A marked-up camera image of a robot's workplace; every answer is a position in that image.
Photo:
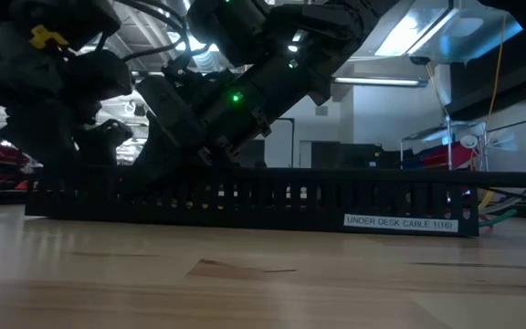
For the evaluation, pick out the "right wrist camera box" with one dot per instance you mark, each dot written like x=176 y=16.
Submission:
x=167 y=109

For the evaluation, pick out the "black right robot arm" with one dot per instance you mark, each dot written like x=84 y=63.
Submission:
x=336 y=27

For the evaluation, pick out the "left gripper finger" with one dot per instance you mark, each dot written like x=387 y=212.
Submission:
x=101 y=144
x=44 y=148

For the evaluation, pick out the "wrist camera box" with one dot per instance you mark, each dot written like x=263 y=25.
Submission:
x=167 y=109
x=98 y=75

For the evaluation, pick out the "shelf rack with red bins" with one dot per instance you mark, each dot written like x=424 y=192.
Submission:
x=436 y=157

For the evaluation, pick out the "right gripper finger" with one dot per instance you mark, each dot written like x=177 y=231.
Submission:
x=153 y=155
x=185 y=159

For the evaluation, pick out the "white fan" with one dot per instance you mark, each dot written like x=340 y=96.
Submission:
x=468 y=141

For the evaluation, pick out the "ceiling dome camera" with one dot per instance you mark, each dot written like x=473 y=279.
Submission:
x=419 y=60

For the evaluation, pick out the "black gantry frame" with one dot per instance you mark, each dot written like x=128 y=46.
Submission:
x=292 y=141

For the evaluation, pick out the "black raceway cover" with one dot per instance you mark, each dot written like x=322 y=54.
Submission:
x=496 y=178

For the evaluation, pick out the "ceiling light bar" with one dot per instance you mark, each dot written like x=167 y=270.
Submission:
x=377 y=81

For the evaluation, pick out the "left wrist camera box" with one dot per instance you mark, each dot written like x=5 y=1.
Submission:
x=98 y=75

